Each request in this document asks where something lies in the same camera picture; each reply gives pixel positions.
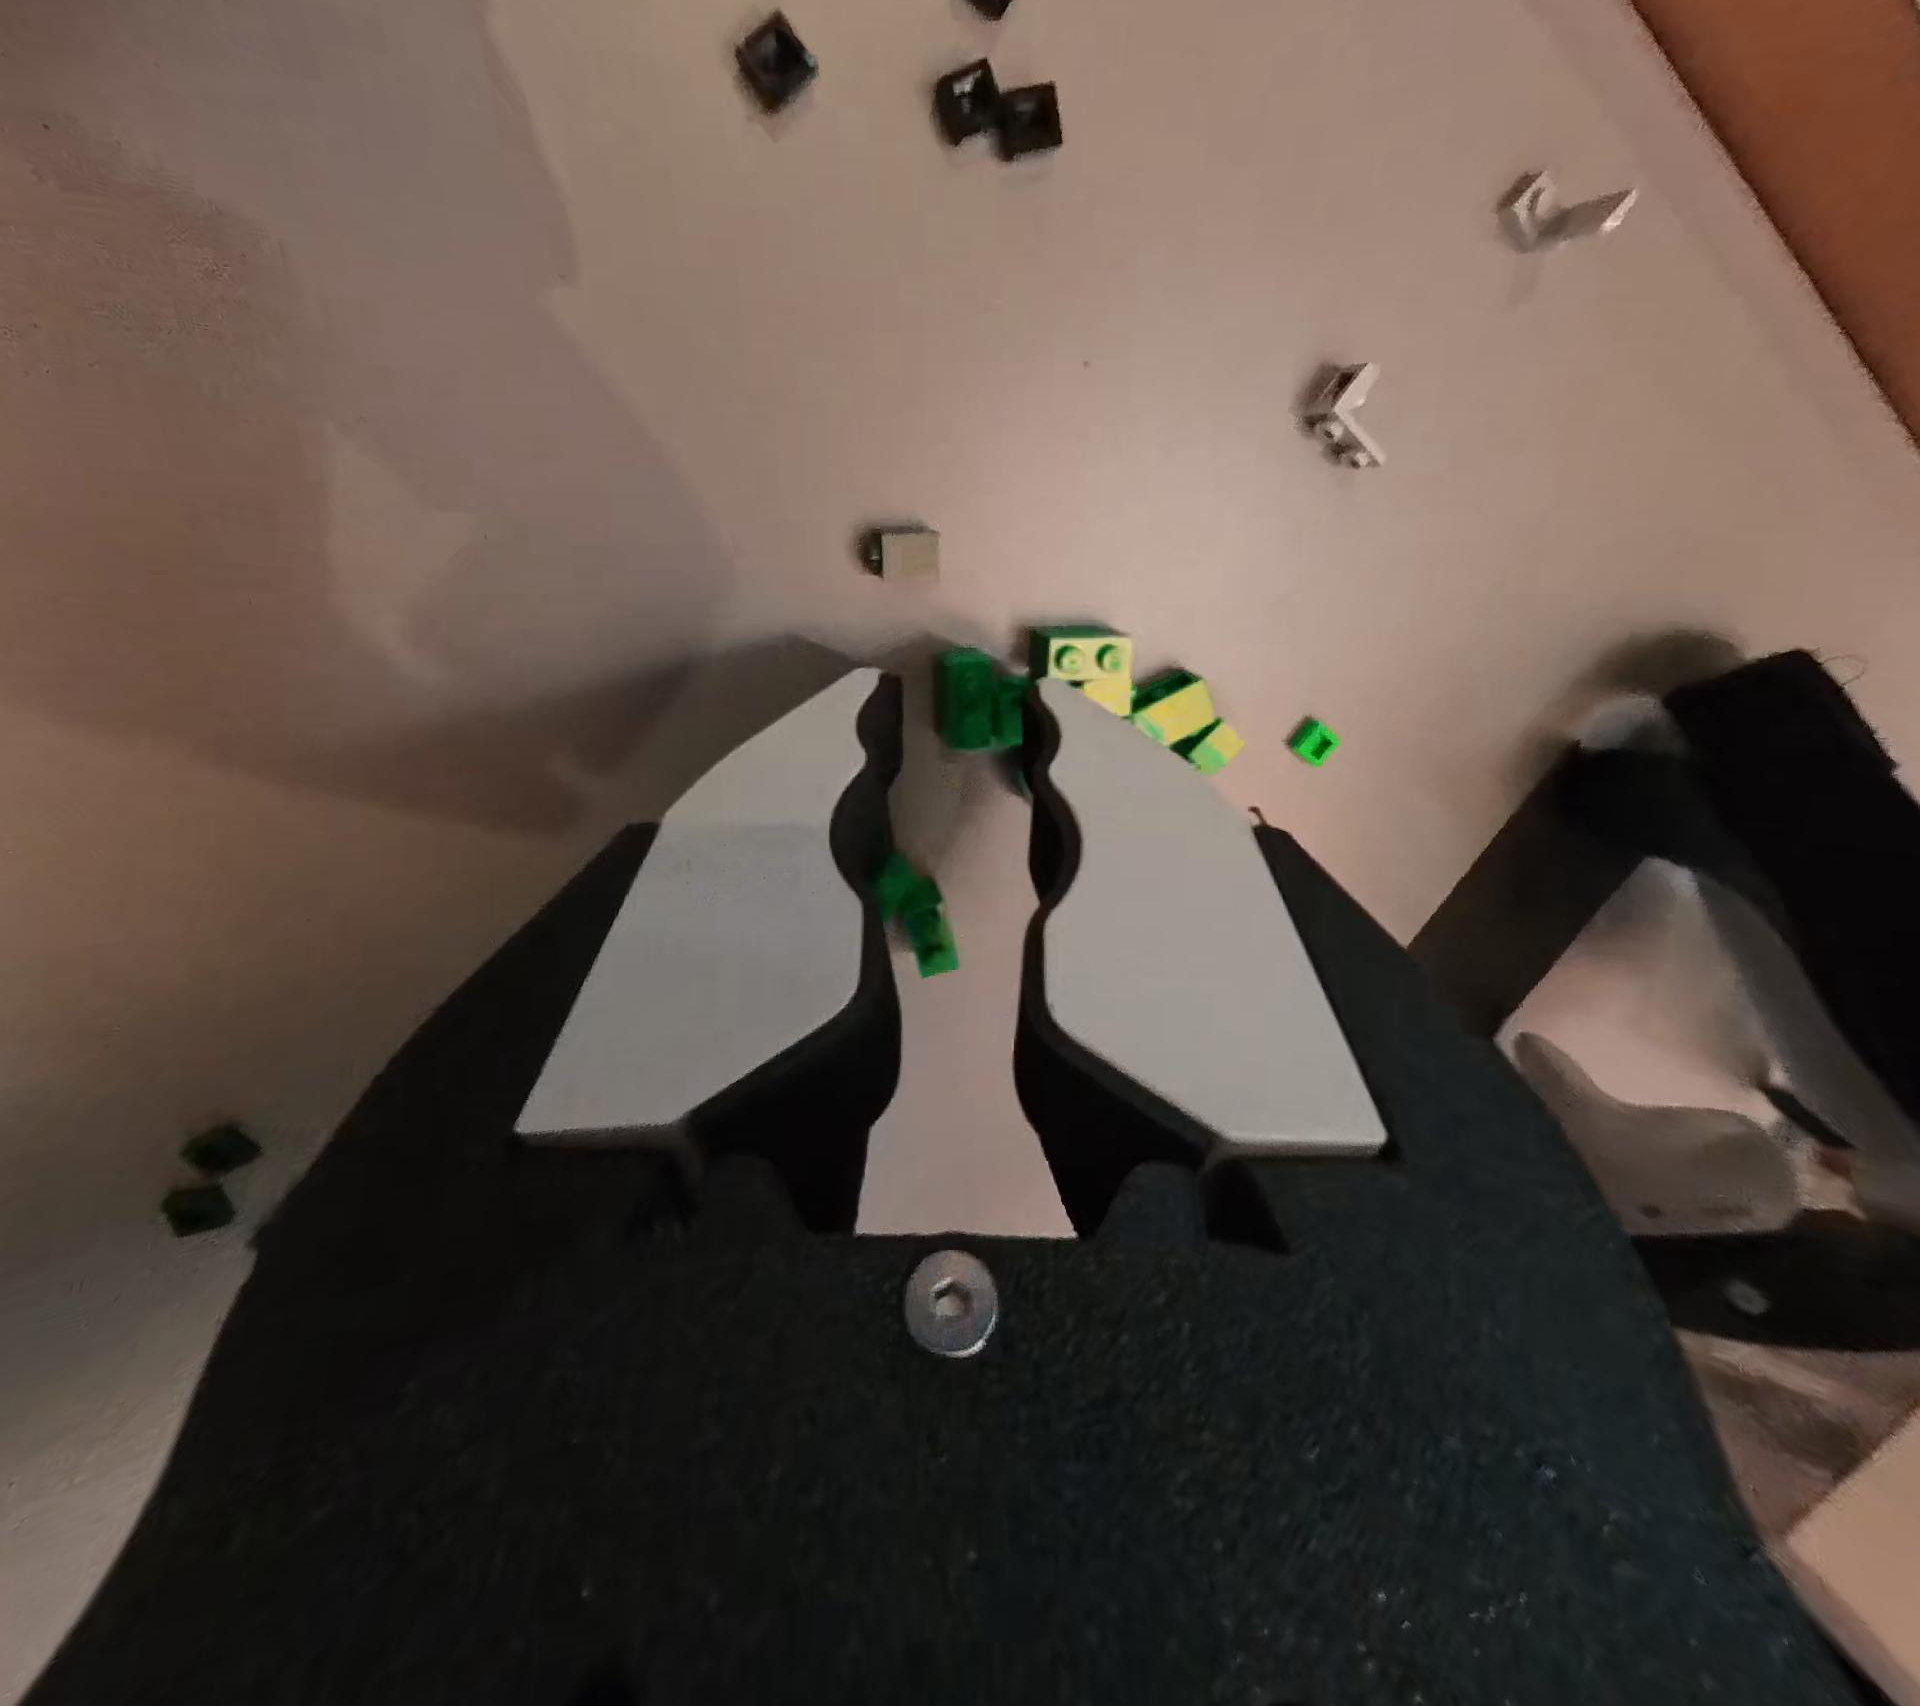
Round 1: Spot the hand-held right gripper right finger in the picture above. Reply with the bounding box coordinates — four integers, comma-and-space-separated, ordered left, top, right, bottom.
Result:
1015, 678, 1393, 1240

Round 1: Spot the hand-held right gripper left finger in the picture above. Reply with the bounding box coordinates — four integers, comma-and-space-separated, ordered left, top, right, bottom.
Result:
515, 664, 911, 1235

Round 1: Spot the black chair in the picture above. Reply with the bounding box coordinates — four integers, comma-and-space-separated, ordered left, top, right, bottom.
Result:
1406, 648, 1920, 1347

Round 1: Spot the grey lego bracket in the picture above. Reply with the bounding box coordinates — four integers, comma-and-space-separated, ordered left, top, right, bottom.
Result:
1298, 361, 1387, 471
1497, 169, 1640, 254

